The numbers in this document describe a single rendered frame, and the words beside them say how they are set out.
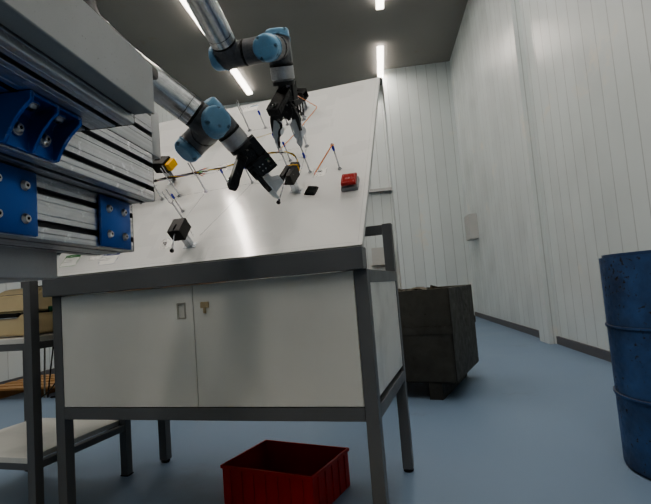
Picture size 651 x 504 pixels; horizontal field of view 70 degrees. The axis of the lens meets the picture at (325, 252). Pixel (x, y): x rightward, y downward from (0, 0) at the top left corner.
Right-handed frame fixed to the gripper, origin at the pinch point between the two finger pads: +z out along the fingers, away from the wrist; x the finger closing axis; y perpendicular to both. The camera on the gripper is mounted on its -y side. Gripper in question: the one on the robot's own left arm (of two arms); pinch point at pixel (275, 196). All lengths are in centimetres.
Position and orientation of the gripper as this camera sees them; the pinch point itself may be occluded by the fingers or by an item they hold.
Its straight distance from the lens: 151.5
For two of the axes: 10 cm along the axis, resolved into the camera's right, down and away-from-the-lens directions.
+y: 7.7, -6.3, -0.4
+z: 5.7, 6.6, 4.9
